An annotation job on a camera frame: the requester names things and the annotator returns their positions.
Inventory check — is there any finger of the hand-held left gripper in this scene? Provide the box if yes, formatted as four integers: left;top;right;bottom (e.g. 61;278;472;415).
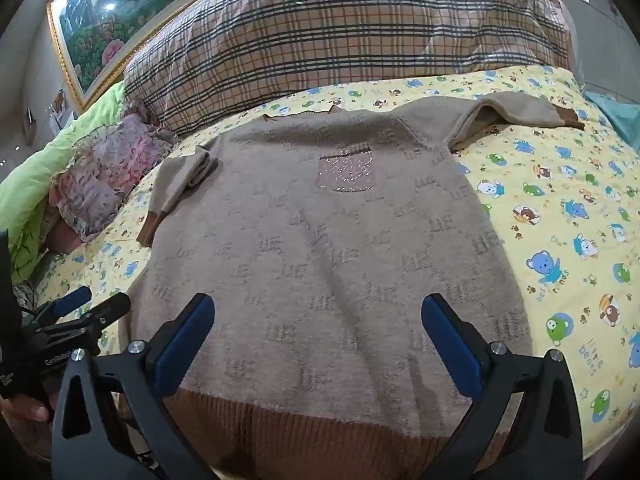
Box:
75;292;132;332
35;286;93;328

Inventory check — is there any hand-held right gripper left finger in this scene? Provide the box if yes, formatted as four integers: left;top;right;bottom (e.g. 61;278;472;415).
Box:
51;293;217;480

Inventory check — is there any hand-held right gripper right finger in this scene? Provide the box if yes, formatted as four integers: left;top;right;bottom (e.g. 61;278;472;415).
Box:
421;294;583;480

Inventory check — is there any beige knit sweater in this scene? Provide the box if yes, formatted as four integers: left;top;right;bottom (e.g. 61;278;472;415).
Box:
120;91;586;480

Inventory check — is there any person's left hand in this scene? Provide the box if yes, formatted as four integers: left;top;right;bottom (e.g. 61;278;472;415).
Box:
0;395;55;461

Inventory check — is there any pink ruffled floral cloth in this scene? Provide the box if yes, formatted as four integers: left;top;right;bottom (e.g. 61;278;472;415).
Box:
40;100;178;253

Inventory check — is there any green blanket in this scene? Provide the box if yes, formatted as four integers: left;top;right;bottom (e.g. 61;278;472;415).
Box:
0;80;128;286

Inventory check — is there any yellow bear print bed sheet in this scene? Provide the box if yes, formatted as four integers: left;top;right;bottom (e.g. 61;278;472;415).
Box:
30;65;640;461

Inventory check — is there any teal cloth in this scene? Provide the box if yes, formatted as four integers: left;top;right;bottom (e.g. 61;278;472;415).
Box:
584;91;640;151

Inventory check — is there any framed landscape painting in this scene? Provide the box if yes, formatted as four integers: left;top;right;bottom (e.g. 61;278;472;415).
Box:
47;0;251;111

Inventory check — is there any plaid quilt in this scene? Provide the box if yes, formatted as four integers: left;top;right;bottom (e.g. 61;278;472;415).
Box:
122;0;573;136

